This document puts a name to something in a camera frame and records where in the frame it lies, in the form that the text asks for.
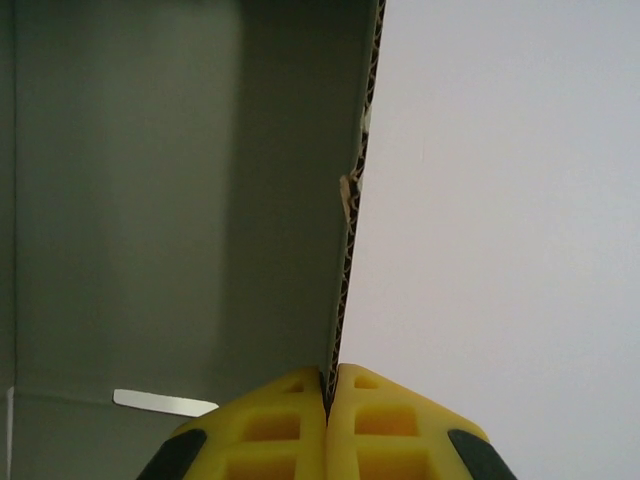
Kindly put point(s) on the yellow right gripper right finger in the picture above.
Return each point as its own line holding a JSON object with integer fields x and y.
{"x": 425, "y": 430}

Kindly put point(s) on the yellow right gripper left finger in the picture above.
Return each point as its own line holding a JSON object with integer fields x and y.
{"x": 235, "y": 435}

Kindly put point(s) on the white corrugated cardboard box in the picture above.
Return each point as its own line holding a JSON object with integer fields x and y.
{"x": 175, "y": 200}

